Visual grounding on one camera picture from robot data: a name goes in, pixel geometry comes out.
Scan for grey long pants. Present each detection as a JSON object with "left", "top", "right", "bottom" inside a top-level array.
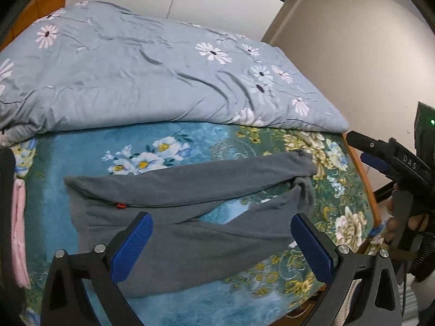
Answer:
[{"left": 64, "top": 150, "right": 317, "bottom": 297}]

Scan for right hand black glove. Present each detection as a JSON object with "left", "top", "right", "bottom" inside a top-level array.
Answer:
[{"left": 381, "top": 182, "right": 434, "bottom": 285}]

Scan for pink folded garment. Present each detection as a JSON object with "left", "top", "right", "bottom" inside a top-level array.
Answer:
[{"left": 10, "top": 179, "right": 31, "bottom": 289}]

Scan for teal floral bed sheet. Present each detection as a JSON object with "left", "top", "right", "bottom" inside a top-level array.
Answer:
[{"left": 13, "top": 122, "right": 375, "bottom": 325}]

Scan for grey-blue floral quilt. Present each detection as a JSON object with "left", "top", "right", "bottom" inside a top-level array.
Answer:
[{"left": 1, "top": 2, "right": 349, "bottom": 146}]

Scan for brown wooden headboard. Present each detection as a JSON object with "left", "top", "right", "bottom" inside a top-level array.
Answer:
[{"left": 1, "top": 0, "right": 66, "bottom": 50}]

